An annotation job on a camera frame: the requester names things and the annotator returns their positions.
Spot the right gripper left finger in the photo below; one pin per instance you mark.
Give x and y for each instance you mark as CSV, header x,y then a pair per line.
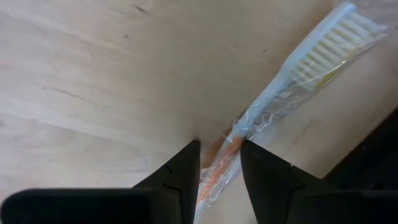
x,y
174,193

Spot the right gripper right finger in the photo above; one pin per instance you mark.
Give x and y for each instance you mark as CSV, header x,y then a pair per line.
x,y
273,193

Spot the orange toothbrush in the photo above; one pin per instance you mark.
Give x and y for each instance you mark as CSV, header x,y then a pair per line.
x,y
314,49

